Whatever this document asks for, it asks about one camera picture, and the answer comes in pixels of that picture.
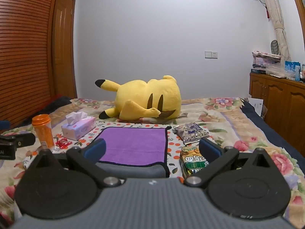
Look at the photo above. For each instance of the yellow plush toy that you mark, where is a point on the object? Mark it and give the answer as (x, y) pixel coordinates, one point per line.
(152, 97)

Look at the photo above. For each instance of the purple tissue box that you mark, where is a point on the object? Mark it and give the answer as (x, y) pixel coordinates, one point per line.
(78, 128)

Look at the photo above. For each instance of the clear plastic bag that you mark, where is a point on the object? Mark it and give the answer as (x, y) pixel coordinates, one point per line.
(276, 70)

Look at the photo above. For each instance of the green snack packet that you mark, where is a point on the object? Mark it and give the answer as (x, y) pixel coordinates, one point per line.
(190, 162)

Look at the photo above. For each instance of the cream curtain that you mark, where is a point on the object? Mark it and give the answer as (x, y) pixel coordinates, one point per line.
(274, 9)

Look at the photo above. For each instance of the wooden louvered wardrobe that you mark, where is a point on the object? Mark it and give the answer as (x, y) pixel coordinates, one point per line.
(23, 52)

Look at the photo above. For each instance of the stack of papers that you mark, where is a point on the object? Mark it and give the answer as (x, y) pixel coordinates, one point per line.
(264, 59)

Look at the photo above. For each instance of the wooden cabinet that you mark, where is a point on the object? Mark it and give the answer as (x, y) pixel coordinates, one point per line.
(274, 95)

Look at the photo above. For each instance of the blue printed box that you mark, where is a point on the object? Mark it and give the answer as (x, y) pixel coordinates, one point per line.
(290, 68)

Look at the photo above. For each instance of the white wall switch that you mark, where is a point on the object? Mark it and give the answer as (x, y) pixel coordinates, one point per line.
(211, 54)

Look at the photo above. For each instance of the wooden door frame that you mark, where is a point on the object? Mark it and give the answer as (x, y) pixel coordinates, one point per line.
(299, 12)

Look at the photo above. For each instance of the wooden door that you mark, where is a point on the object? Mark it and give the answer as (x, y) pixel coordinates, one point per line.
(63, 52)

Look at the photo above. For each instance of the blue bottle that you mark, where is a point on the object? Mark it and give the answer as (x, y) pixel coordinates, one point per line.
(297, 74)

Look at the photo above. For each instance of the dark blue bed sheet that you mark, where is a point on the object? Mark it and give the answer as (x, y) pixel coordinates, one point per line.
(274, 133)

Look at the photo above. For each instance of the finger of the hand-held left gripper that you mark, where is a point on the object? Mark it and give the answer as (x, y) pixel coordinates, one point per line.
(23, 139)
(4, 124)

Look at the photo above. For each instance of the red candy wrapper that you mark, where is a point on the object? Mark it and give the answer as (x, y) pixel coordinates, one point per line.
(63, 143)

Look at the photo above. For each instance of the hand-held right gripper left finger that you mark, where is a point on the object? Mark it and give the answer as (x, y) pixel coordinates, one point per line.
(95, 148)

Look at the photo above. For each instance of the blue white snack packet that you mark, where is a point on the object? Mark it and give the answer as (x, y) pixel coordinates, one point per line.
(191, 132)

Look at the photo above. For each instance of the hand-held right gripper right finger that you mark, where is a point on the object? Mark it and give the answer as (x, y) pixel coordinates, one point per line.
(209, 148)

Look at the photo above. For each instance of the white cardboard box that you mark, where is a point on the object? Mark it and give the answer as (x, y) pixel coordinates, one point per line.
(257, 105)

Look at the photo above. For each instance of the orange plastic bottle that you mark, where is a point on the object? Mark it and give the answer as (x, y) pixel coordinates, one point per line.
(44, 133)

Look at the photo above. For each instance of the purple and grey towel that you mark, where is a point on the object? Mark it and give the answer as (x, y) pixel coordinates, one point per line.
(133, 145)

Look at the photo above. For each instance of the red hanging ornament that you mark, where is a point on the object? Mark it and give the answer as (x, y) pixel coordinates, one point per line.
(267, 13)

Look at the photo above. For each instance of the white orange-dotted cloth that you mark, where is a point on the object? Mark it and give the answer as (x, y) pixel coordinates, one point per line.
(173, 151)

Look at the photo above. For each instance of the grey hand fan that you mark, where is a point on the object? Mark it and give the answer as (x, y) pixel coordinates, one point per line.
(275, 47)

